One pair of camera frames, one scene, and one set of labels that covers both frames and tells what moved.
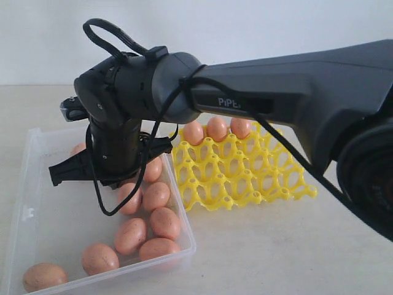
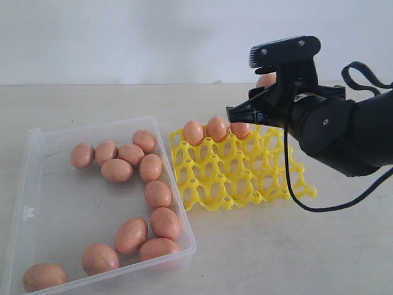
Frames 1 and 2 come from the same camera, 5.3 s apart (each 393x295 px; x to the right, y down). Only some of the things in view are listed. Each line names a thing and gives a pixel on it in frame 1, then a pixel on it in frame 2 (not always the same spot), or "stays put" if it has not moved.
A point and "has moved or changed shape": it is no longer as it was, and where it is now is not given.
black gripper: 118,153 → 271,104
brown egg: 193,133 stays put
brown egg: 79,147 has moved or changed shape
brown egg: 241,127 stays put
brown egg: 130,235 stays put
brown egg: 153,169 stays put
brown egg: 132,204 has moved or changed shape
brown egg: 99,258 stays put
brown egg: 217,128 stays put
